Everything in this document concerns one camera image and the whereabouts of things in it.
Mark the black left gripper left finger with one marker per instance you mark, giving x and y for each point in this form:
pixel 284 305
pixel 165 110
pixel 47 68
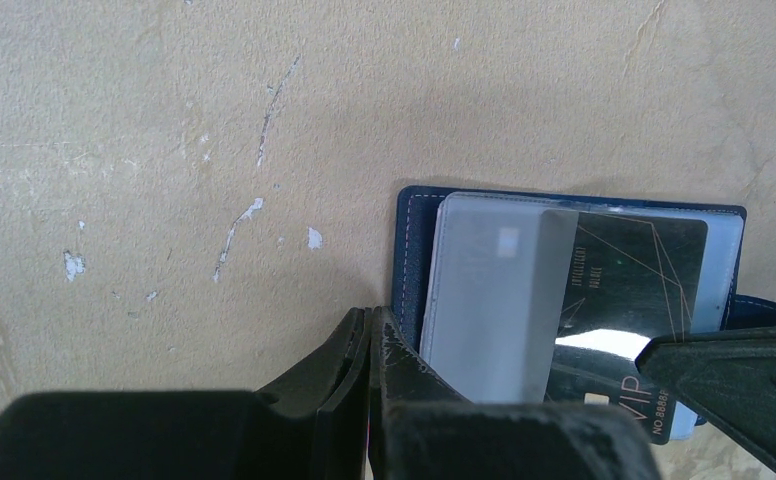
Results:
pixel 314 417

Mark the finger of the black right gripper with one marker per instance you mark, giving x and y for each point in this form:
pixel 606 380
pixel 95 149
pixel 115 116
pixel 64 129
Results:
pixel 728 378

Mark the navy blue card holder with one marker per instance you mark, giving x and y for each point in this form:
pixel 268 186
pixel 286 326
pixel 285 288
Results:
pixel 420 215

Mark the black credit card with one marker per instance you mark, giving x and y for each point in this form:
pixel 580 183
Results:
pixel 498 291
pixel 631 279

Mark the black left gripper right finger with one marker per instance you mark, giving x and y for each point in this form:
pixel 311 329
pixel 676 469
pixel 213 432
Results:
pixel 415 416

